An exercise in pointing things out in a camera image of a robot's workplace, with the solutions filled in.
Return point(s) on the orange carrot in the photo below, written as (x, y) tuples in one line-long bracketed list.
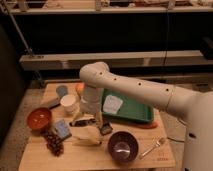
[(151, 125)]

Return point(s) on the blue sponge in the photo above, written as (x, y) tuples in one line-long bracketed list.
[(62, 129)]

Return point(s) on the orange fruit toy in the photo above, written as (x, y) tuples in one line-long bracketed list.
[(79, 88)]

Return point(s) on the red bowl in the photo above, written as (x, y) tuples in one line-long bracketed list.
[(39, 119)]

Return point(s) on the green plastic tray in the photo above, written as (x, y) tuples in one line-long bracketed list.
[(131, 110)]

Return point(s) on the white paper cup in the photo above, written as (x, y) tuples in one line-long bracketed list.
[(69, 103)]

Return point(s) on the purple bowl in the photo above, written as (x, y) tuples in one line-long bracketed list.
[(123, 147)]

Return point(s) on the bunch of dark grapes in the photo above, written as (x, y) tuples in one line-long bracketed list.
[(53, 143)]

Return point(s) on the black handled knife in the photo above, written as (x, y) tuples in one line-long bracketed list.
[(82, 123)]

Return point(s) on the wooden cutting board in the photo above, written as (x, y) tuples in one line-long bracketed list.
[(37, 157)]

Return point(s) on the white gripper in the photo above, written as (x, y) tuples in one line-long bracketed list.
[(90, 101)]

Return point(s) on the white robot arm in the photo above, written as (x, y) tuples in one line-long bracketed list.
[(193, 107)]

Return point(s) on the small dark box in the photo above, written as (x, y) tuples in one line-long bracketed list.
[(106, 129)]

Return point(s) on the silver fork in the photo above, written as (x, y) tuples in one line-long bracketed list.
[(157, 144)]

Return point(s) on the white cloth in tray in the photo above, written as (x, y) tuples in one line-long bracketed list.
[(112, 104)]

